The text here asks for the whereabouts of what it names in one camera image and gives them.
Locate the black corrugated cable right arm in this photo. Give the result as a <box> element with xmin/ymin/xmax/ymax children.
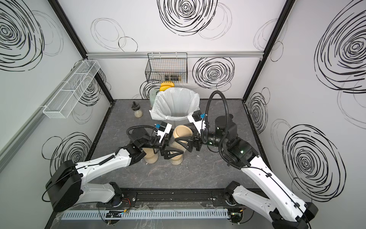
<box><xmin>204</xmin><ymin>90</ymin><xmax>244</xmax><ymax>170</ymax></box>

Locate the white mesh wall shelf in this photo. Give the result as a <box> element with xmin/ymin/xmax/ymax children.
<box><xmin>43</xmin><ymin>60</ymin><xmax>101</xmax><ymax>119</ymax></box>

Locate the black wire wall basket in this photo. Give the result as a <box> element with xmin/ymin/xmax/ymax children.
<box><xmin>145</xmin><ymin>57</ymin><xmax>188</xmax><ymax>84</ymax></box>

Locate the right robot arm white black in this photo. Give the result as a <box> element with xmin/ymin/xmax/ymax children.
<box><xmin>173</xmin><ymin>111</ymin><xmax>318</xmax><ymax>229</ymax></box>

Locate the middle rice jar tan lid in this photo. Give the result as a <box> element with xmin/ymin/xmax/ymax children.
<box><xmin>170</xmin><ymin>154</ymin><xmax>183</xmax><ymax>165</ymax></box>

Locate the rice jar tan lid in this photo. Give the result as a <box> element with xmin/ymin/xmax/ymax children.
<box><xmin>143</xmin><ymin>148</ymin><xmax>158</xmax><ymax>164</ymax></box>
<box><xmin>170</xmin><ymin>154</ymin><xmax>183</xmax><ymax>165</ymax></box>

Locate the dark bottle in basket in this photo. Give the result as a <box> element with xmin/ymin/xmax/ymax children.
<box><xmin>164</xmin><ymin>75</ymin><xmax>182</xmax><ymax>82</ymax></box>

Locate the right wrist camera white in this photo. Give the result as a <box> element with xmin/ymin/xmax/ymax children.
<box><xmin>187</xmin><ymin>110</ymin><xmax>206</xmax><ymax>133</ymax></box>

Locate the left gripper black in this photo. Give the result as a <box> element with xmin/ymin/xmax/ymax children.
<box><xmin>140</xmin><ymin>130</ymin><xmax>182</xmax><ymax>162</ymax></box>

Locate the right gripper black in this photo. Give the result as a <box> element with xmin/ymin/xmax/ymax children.
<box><xmin>175</xmin><ymin>122</ymin><xmax>227</xmax><ymax>152</ymax></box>

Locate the white plastic bin liner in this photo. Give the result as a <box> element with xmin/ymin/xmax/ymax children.
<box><xmin>150</xmin><ymin>87</ymin><xmax>200</xmax><ymax>121</ymax></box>

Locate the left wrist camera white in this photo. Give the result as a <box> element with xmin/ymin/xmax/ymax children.
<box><xmin>155</xmin><ymin>122</ymin><xmax>172</xmax><ymax>143</ymax></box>

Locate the yellow toast slice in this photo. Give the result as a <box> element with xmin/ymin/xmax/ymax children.
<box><xmin>161</xmin><ymin>81</ymin><xmax>174</xmax><ymax>87</ymax></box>
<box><xmin>159</xmin><ymin>85</ymin><xmax>174</xmax><ymax>92</ymax></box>

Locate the mint green toaster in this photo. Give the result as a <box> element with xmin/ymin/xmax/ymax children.
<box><xmin>149</xmin><ymin>89</ymin><xmax>160</xmax><ymax>108</ymax></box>

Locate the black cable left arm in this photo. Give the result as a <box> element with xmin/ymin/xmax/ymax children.
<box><xmin>126</xmin><ymin>124</ymin><xmax>157</xmax><ymax>137</ymax></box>

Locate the glass rice jar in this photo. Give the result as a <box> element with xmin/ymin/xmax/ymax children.
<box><xmin>169</xmin><ymin>125</ymin><xmax>193</xmax><ymax>152</ymax></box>

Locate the white slotted cable duct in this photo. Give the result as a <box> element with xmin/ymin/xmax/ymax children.
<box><xmin>61</xmin><ymin>209</ymin><xmax>229</xmax><ymax>220</ymax></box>

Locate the small bottle black pump top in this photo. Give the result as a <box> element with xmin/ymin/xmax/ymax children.
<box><xmin>131</xmin><ymin>101</ymin><xmax>143</xmax><ymax>118</ymax></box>

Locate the metal mesh trash bin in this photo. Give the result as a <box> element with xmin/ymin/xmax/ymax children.
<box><xmin>164</xmin><ymin>116</ymin><xmax>191</xmax><ymax>128</ymax></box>

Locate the left rice jar tan lid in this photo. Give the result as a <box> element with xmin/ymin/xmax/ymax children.
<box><xmin>143</xmin><ymin>148</ymin><xmax>158</xmax><ymax>164</ymax></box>

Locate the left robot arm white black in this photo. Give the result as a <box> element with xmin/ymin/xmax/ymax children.
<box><xmin>45</xmin><ymin>125</ymin><xmax>183</xmax><ymax>212</ymax></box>

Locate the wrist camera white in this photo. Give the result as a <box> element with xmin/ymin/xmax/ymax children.
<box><xmin>155</xmin><ymin>122</ymin><xmax>172</xmax><ymax>143</ymax></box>
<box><xmin>187</xmin><ymin>110</ymin><xmax>206</xmax><ymax>133</ymax></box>

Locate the aluminium wall rail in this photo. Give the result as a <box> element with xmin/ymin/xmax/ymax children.
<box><xmin>86</xmin><ymin>51</ymin><xmax>264</xmax><ymax>59</ymax></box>

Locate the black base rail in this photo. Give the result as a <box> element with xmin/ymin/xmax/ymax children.
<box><xmin>118</xmin><ymin>188</ymin><xmax>234</xmax><ymax>208</ymax></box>

